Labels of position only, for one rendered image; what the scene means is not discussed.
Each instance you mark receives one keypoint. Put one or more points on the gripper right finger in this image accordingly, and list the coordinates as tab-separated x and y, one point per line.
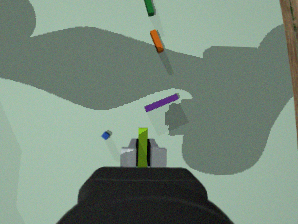
156	157

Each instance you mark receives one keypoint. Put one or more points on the purple rod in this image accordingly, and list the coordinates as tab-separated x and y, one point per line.
161	102

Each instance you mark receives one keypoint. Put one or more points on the dark green rod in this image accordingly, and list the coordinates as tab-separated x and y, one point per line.
149	7

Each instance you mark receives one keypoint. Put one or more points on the lime green rod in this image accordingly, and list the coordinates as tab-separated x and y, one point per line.
142	147

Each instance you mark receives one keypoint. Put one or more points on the orange rod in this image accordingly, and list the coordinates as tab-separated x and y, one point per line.
156	41

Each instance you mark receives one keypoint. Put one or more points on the small blue block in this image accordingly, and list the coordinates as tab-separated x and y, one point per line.
105	135

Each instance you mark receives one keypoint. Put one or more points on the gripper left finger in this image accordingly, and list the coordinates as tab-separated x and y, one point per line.
129	155

